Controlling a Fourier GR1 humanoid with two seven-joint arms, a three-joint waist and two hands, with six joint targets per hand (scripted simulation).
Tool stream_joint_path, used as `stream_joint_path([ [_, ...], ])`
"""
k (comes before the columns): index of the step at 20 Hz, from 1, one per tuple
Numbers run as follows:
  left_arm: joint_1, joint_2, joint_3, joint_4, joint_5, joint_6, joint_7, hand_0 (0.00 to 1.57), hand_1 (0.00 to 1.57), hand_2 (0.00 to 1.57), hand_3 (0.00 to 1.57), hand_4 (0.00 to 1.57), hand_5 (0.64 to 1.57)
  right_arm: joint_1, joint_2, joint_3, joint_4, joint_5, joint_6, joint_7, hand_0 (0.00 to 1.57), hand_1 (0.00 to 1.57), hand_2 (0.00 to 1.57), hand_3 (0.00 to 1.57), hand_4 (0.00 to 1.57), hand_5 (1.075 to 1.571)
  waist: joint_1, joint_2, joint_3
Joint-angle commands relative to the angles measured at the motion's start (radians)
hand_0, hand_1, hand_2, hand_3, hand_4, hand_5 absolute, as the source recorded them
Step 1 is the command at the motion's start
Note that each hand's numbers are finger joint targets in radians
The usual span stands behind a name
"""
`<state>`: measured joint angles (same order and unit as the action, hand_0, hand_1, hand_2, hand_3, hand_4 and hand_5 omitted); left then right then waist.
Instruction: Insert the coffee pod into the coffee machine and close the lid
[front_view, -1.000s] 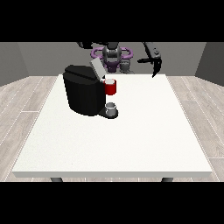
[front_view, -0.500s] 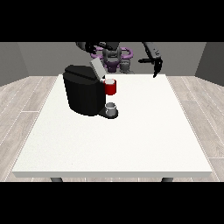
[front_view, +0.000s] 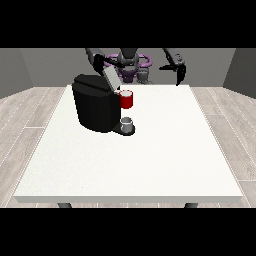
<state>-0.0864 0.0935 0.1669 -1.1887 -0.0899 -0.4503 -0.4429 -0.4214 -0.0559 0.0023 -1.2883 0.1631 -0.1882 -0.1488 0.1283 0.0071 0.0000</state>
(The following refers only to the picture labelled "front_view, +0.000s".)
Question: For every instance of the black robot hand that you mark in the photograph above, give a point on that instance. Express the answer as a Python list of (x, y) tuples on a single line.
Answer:
[(180, 70), (99, 64)]

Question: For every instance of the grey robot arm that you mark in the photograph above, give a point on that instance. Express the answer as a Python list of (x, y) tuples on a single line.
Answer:
[(174, 55), (90, 53)]

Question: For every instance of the small grey coffee pod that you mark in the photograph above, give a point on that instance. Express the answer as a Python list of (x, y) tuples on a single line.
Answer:
[(143, 76)]

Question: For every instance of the black coffee machine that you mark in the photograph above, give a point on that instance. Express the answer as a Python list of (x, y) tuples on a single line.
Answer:
[(93, 106)]

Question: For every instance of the red pod holder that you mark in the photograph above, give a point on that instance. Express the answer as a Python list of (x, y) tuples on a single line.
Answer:
[(126, 100)]

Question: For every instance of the grey robot trunk purple rings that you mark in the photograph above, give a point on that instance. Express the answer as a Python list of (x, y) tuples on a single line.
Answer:
[(127, 63)]

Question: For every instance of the small grey cup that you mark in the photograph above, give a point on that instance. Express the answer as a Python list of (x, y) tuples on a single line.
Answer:
[(126, 124)]

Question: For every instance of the dark table leg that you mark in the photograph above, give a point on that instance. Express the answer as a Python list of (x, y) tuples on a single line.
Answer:
[(191, 205), (64, 205)]

